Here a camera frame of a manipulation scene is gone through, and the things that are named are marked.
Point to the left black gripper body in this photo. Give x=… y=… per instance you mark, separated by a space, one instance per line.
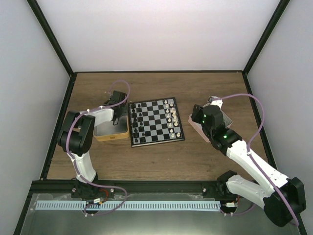
x=124 y=112

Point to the black and silver chessboard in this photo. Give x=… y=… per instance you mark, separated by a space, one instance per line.
x=151 y=122

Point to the pink embossed metal tin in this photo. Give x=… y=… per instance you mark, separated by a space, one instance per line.
x=198 y=128

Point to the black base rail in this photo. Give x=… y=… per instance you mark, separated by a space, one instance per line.
x=207 y=189

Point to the light blue slotted strip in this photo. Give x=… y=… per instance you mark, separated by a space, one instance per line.
x=135 y=205

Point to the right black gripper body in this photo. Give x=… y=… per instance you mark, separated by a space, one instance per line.
x=196 y=118

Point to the gold metal tin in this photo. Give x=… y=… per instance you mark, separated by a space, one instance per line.
x=109 y=131

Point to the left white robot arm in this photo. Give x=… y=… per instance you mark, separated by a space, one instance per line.
x=76 y=134

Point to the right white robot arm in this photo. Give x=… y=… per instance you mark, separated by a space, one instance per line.
x=280 y=197

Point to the metal sheet cover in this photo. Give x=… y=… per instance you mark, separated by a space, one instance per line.
x=107 y=219

